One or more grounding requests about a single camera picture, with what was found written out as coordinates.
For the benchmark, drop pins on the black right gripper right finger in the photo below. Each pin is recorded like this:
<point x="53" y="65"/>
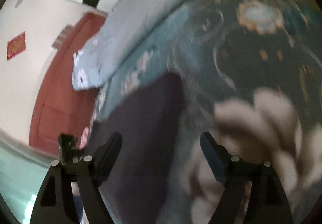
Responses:
<point x="267" y="200"/>

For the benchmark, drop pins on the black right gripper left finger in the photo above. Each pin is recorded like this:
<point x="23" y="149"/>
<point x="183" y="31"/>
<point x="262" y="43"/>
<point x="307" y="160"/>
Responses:
<point x="55" y="202"/>

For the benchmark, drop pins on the dark grey fleece garment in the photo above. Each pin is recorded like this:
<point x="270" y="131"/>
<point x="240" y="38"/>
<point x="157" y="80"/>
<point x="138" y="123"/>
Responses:
<point x="148" y="121"/>

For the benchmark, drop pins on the red wooden door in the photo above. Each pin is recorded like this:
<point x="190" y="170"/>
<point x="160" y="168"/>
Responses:
<point x="59" y="108"/>

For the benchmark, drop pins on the light blue daisy quilt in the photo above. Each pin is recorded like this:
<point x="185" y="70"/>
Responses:
<point x="127" y="23"/>

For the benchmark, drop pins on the teal floral bed blanket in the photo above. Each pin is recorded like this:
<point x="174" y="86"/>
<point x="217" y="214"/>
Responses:
<point x="251" y="76"/>

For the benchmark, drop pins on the red square wall decoration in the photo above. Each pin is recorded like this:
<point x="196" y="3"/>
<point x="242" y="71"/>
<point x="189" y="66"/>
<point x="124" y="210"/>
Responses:
<point x="16" y="46"/>

